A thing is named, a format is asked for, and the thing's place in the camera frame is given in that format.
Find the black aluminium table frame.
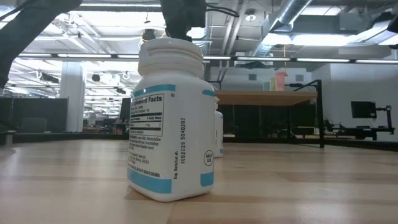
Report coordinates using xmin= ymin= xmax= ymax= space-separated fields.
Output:
xmin=0 ymin=132 xmax=398 ymax=152

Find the black computer monitor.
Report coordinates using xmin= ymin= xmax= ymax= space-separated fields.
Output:
xmin=350 ymin=100 xmax=377 ymax=119
xmin=119 ymin=96 xmax=131 ymax=123

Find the white building column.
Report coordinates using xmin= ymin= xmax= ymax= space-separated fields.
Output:
xmin=59 ymin=60 xmax=86 ymax=133

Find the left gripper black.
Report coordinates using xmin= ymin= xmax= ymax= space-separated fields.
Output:
xmin=160 ymin=0 xmax=208 ymax=42

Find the bright ceiling light panel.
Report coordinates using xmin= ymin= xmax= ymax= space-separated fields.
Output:
xmin=262 ymin=32 xmax=355 ymax=47

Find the white bottle blue label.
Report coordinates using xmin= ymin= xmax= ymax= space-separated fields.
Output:
xmin=213 ymin=96 xmax=224 ymax=159
xmin=126 ymin=37 xmax=216 ymax=202

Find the black beam with light strips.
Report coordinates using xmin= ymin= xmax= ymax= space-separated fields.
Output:
xmin=15 ymin=52 xmax=398 ymax=65

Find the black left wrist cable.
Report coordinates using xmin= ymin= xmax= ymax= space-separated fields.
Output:
xmin=205 ymin=3 xmax=240 ymax=18

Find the black overhead camera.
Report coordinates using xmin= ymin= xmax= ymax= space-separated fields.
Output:
xmin=141 ymin=28 xmax=157 ymax=43

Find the small grey post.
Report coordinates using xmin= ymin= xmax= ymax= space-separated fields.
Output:
xmin=4 ymin=129 xmax=17 ymax=146

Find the silver ventilation duct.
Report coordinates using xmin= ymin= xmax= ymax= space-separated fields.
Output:
xmin=186 ymin=26 xmax=213 ymax=54
xmin=250 ymin=0 xmax=313 ymax=58

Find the yellow hanging tag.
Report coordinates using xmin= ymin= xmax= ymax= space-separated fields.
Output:
xmin=282 ymin=45 xmax=289 ymax=74

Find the dark office partition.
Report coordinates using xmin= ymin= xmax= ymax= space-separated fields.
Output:
xmin=0 ymin=96 xmax=69 ymax=135

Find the small pink-red bottle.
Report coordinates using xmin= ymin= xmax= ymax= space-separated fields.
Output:
xmin=275 ymin=71 xmax=287 ymax=91

